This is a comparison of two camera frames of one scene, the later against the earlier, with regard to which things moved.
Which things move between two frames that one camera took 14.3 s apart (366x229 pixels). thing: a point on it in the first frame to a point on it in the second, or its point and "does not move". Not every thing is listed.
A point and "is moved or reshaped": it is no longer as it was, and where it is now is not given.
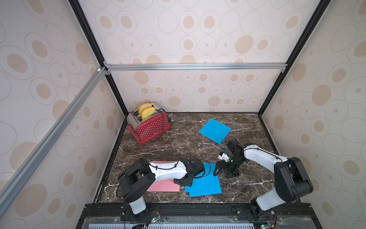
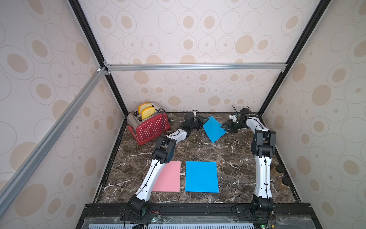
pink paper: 167,185 does not move
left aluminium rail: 9,191 does not move
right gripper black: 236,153 to 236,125
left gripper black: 177,181 to 199,122
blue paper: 209,184 is moved or reshaped
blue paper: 215,130 is moved or reshaped
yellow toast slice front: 147,111 does not move
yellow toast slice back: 142,107 does not move
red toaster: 144,130 does not move
